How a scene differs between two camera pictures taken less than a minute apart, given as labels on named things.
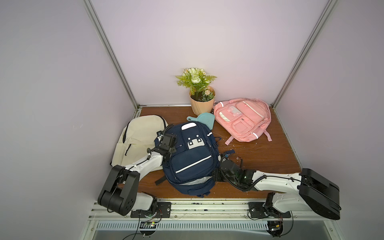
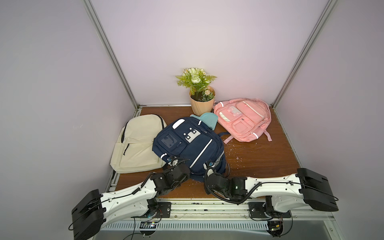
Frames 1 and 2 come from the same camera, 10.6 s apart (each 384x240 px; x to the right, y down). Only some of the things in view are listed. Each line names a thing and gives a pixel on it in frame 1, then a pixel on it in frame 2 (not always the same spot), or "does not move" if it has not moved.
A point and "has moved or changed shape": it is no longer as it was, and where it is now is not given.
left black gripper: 174,148 -> 187,176
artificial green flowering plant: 195,79 does not move
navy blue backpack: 192,167 has moved or changed shape
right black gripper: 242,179 -> 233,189
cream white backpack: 135,139 does not move
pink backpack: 244,119 does not move
